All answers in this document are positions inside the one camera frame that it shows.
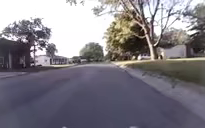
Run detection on round green tree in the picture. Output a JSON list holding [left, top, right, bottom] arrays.
[[78, 41, 105, 63]]

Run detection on leafy green tree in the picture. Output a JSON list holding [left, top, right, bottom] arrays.
[[103, 14, 152, 62]]

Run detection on grey asphalt road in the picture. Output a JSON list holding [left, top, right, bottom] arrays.
[[0, 62, 205, 128]]

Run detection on white vehicle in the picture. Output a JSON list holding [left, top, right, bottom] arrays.
[[136, 53, 152, 61]]

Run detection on large bare-branched tree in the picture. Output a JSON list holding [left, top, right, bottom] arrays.
[[66, 0, 195, 62]]

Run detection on white low house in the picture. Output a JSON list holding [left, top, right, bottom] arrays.
[[33, 54, 71, 67]]

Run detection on pale low house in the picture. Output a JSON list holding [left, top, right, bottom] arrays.
[[157, 43, 195, 60]]

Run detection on grass lawn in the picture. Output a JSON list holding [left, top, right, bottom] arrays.
[[114, 56, 205, 89]]

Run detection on pale concrete kerb strip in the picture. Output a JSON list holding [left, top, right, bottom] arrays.
[[111, 62, 205, 128]]

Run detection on tall dark tree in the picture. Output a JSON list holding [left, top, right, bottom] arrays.
[[1, 17, 58, 68]]

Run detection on dark house with pale posts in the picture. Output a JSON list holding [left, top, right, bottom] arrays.
[[0, 34, 33, 73]]

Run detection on dark dense tree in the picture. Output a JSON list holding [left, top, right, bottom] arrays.
[[184, 2, 205, 58]]

